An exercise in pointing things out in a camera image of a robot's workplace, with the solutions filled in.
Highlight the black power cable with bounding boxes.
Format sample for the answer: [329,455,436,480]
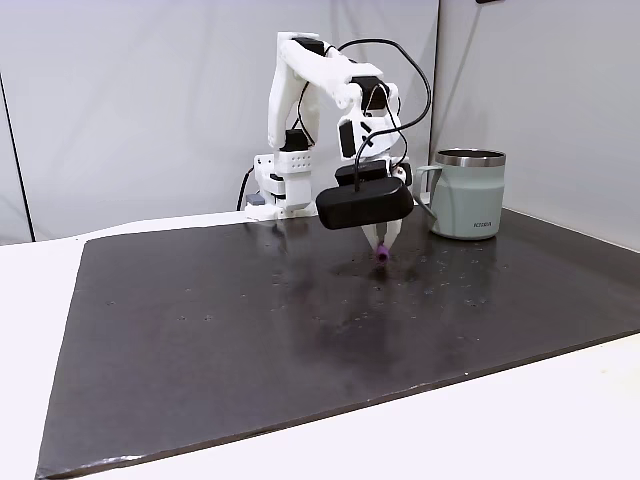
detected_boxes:
[235,169,256,212]

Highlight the black oval camera box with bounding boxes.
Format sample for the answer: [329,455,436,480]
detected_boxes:
[315,178,416,231]

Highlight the black table mat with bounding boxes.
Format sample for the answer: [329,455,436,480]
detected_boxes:
[34,207,640,480]

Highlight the grey-green steel mug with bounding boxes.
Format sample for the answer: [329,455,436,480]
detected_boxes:
[415,148,507,241]

